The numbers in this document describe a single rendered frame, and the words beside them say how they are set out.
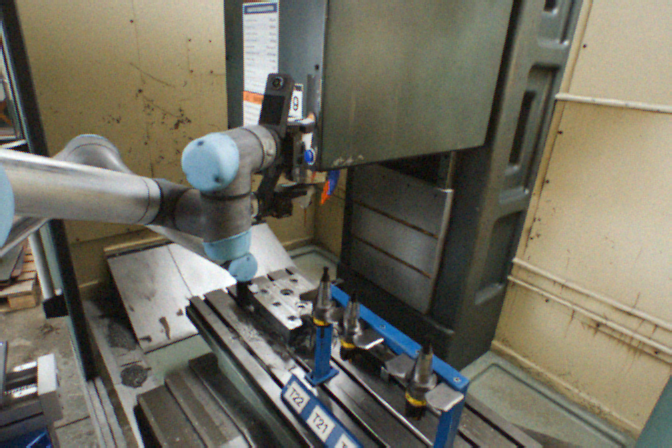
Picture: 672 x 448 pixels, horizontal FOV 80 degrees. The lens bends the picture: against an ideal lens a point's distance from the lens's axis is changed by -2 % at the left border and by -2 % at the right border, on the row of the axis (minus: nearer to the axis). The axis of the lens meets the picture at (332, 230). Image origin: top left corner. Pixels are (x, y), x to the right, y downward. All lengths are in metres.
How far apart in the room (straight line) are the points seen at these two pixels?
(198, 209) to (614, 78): 1.36
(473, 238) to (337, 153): 0.72
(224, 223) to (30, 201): 0.23
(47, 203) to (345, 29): 0.61
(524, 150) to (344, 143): 0.91
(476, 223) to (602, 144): 0.49
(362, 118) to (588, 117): 0.92
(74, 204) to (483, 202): 1.18
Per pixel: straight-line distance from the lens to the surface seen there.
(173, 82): 2.13
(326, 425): 1.16
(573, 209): 1.70
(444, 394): 0.90
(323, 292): 1.05
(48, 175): 0.58
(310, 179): 1.22
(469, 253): 1.51
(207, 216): 0.63
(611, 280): 1.72
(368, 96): 0.95
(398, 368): 0.93
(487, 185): 1.43
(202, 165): 0.58
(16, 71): 1.25
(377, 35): 0.95
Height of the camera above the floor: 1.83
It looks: 24 degrees down
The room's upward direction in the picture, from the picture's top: 4 degrees clockwise
